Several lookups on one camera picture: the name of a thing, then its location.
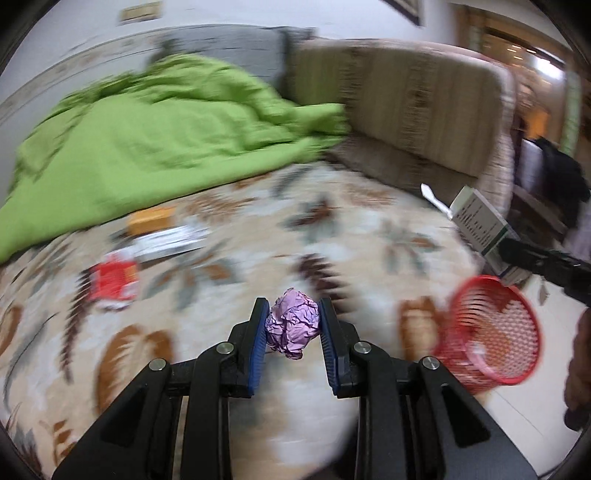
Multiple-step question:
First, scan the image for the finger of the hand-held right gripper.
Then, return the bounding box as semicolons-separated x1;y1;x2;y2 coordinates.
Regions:
498;237;578;280

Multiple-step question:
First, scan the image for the green blanket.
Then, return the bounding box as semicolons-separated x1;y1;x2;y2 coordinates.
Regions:
0;52;352;265

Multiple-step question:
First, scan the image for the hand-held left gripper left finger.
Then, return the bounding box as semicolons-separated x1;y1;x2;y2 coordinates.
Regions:
51;296;271;480

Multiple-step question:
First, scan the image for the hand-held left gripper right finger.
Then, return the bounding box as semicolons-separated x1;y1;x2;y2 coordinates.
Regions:
320;296;539;480

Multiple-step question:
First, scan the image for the orange box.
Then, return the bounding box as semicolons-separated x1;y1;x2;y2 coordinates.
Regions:
127;206;178;236

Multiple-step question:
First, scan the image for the red and white plastic bag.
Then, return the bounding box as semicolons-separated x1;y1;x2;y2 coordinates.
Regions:
88;249;141;311

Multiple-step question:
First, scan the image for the wooden cabinet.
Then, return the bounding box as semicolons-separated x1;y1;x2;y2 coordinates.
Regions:
456;4;583;155

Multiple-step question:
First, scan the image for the long white carton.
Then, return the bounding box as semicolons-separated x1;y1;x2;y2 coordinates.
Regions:
130;224;209;263

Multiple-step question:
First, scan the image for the dark hanging garment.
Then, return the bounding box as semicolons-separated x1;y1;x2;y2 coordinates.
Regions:
536;137;591;229

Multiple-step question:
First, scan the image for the person's right hand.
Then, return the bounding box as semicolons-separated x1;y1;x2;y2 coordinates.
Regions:
564;305;591;432

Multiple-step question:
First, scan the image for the leaf printed blanket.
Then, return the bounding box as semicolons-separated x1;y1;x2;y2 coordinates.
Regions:
0;161;486;480

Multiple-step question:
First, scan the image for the dark picture frame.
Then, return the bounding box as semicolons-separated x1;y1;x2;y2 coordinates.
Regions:
382;0;424;27

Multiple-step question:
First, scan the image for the grey pillow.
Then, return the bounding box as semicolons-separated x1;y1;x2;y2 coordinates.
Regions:
159;24;315;90

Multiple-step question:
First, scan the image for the white and green carton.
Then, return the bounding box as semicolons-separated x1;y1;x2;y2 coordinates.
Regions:
421;183;533;286

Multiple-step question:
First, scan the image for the red mesh basket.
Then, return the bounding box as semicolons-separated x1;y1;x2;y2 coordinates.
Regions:
433;275;543;394

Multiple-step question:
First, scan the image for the purple foil wrapper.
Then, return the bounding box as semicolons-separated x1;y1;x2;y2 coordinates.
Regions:
265;287;321;361

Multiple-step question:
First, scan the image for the beige striped headboard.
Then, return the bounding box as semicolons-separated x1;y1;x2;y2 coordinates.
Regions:
294;38;520;206

